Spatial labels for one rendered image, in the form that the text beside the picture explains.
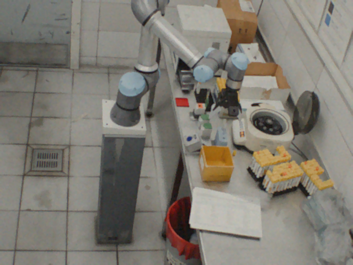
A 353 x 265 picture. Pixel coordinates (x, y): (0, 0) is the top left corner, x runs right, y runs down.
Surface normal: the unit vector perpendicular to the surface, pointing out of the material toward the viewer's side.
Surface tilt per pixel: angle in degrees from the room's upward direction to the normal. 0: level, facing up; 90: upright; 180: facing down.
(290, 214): 0
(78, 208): 0
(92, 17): 90
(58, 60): 90
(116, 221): 90
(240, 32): 89
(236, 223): 0
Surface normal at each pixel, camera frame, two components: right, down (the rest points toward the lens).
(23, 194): 0.15, -0.74
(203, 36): 0.13, 0.66
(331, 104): -0.98, -0.03
